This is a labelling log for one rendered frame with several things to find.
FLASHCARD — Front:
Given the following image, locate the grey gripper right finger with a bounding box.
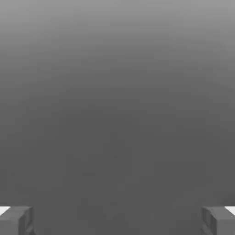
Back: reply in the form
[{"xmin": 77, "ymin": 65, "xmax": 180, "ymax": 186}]
[{"xmin": 201, "ymin": 206, "xmax": 235, "ymax": 235}]

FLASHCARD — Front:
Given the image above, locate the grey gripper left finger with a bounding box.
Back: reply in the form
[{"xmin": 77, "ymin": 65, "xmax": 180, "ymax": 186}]
[{"xmin": 0, "ymin": 206, "xmax": 35, "ymax": 235}]

